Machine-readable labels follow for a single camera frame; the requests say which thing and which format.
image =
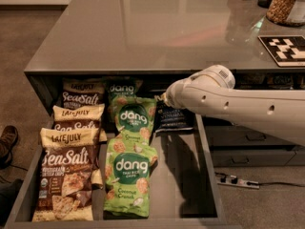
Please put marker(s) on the dark blue Kettle chip bag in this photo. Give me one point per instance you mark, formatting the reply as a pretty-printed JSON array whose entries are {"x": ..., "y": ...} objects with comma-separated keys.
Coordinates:
[{"x": 170, "y": 119}]

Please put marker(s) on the green dang bag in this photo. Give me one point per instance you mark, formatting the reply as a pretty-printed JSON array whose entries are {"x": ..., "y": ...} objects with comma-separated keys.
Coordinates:
[
  {"x": 127, "y": 177},
  {"x": 134, "y": 117},
  {"x": 122, "y": 86}
]

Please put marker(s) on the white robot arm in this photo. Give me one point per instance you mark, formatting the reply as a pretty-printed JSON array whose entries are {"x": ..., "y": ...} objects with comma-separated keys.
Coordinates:
[{"x": 211, "y": 93}]

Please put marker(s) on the middle brown Sea Salt bag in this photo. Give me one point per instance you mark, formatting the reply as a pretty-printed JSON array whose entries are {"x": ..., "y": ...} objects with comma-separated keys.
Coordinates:
[{"x": 86, "y": 117}]

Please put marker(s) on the brown sea salt bag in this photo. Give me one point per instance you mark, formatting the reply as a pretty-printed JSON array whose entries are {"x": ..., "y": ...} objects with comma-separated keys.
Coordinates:
[
  {"x": 86, "y": 117},
  {"x": 82, "y": 92},
  {"x": 67, "y": 173}
]

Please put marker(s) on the lower grey drawer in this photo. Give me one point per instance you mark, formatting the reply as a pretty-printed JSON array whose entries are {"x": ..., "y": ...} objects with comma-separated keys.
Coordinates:
[{"x": 255, "y": 158}]

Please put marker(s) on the back brown Sea Salt bag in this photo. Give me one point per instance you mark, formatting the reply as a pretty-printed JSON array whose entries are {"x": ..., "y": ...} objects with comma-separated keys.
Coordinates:
[{"x": 82, "y": 92}]

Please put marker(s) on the open grey top drawer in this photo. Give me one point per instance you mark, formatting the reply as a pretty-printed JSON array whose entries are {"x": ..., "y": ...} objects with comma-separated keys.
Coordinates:
[{"x": 183, "y": 192}]

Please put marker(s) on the front brown Sea Salt bag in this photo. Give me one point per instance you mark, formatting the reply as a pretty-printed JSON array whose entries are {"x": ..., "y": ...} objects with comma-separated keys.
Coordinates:
[{"x": 67, "y": 173}]

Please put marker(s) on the white power strip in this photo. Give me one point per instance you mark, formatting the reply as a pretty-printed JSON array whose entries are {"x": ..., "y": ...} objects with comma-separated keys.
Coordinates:
[{"x": 237, "y": 182}]

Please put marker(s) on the black white marker tag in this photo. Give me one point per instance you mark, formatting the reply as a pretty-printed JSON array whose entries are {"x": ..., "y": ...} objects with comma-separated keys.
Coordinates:
[{"x": 285, "y": 50}]

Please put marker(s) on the jar of granola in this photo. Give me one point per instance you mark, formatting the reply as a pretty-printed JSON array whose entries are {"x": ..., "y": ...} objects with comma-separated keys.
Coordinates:
[{"x": 287, "y": 12}]

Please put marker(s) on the brown shoe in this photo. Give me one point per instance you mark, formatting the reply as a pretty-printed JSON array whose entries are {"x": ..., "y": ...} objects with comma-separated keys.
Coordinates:
[{"x": 8, "y": 139}]

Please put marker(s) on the dark trouser leg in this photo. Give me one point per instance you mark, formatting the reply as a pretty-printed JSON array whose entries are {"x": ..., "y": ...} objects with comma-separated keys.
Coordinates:
[{"x": 8, "y": 195}]

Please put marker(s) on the grey drawer with handle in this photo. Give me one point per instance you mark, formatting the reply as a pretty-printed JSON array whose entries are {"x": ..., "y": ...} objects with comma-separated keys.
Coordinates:
[{"x": 240, "y": 136}]

